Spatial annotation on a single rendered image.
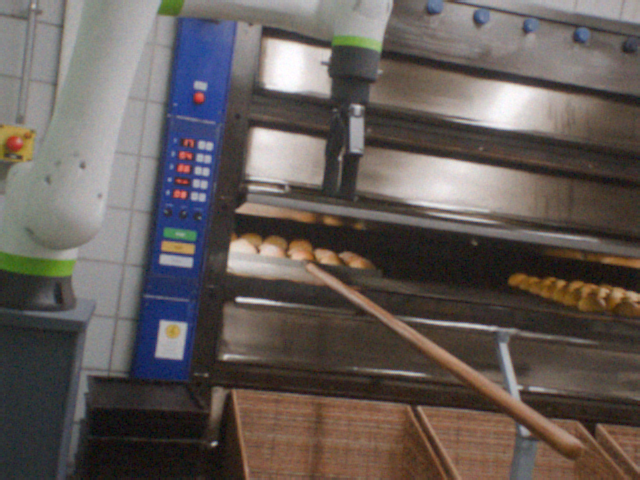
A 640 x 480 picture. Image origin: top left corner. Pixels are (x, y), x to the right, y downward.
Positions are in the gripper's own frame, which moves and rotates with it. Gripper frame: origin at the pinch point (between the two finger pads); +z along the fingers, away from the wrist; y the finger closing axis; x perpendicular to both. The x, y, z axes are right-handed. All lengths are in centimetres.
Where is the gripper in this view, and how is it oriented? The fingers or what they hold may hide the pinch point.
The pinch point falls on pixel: (337, 191)
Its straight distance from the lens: 159.4
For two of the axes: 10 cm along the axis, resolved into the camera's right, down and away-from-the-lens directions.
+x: 9.7, 1.1, 2.3
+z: -1.3, 9.9, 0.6
